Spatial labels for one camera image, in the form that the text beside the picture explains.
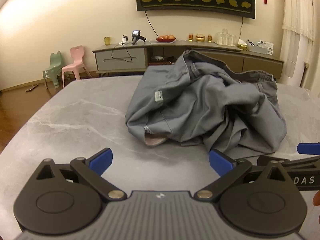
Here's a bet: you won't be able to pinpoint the red fruit plate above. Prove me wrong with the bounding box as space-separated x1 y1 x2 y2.
156 35 176 43

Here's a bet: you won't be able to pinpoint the yellow cup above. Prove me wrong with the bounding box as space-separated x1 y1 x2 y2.
104 37 111 46

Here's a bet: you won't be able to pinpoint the remote on floor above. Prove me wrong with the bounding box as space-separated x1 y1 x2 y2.
25 84 39 93

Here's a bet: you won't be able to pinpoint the grey trousers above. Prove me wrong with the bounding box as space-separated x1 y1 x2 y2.
125 56 287 158

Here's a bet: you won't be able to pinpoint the white tray with items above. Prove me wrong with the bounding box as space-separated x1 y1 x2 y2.
246 40 274 55

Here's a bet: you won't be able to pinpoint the pink plastic chair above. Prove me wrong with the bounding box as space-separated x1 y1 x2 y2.
61 46 92 87

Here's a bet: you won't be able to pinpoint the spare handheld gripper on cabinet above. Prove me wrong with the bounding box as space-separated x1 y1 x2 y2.
132 30 146 45

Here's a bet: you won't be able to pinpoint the glass cups cluster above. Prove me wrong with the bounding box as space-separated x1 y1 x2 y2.
214 29 238 46

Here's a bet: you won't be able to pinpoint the green plastic chair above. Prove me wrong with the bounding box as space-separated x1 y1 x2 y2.
42 51 63 89

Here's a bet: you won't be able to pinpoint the gold ornament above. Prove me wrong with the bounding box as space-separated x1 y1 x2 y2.
195 34 206 42

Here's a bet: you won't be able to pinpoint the white lace curtain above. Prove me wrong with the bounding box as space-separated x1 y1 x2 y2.
280 0 316 87

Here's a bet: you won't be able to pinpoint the person right hand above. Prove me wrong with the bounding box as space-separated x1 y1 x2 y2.
312 191 320 223

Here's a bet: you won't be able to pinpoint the black cable on cabinet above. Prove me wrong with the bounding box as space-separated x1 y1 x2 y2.
103 42 133 63

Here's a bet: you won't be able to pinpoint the white phone charger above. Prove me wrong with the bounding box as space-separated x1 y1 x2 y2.
121 35 129 45

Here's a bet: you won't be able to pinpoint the long TV cabinet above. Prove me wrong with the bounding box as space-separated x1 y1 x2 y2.
93 41 284 79

